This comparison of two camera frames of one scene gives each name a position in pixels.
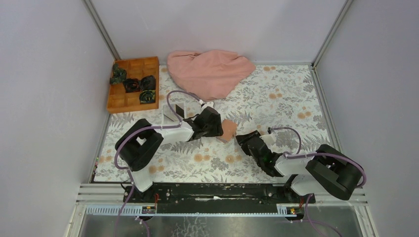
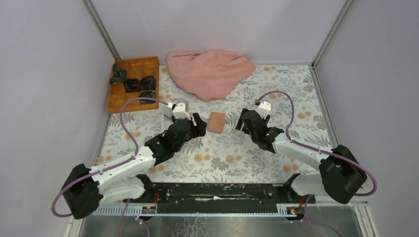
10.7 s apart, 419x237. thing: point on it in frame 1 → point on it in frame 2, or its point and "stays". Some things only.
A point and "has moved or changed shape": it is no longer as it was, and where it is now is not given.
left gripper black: x=217 y=130 → x=200 y=126
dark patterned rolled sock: x=147 y=96 stays
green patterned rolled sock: x=119 y=75 stays
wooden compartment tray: x=119 y=101 stays
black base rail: x=213 y=198 stays
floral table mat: x=283 y=99 stays
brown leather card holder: x=230 y=128 has moved or changed shape
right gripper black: x=242 y=139 → x=239 y=124
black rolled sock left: x=132 y=85 stays
